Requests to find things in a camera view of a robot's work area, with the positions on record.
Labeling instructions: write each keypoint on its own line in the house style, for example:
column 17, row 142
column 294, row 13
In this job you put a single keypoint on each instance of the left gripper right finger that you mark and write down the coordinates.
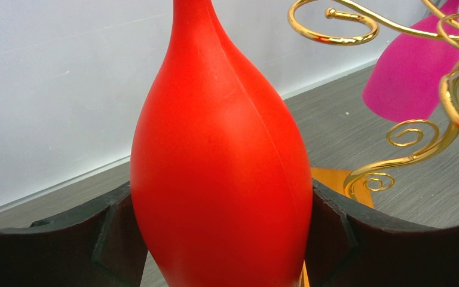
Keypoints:
column 350, row 244

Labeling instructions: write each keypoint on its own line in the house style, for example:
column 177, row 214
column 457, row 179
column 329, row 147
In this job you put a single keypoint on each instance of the gold wire glass rack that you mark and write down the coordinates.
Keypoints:
column 447, row 30

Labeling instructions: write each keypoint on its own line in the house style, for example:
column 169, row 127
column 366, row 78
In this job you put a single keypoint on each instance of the red plastic wine glass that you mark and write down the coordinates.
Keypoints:
column 220, row 178

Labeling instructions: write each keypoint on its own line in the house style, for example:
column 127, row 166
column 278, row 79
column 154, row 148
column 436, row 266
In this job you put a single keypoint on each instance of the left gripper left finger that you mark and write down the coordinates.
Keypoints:
column 97, row 243

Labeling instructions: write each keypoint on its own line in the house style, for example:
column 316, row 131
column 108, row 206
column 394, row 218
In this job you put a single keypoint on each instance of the pink plastic wine glass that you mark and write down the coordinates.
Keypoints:
column 404, row 84

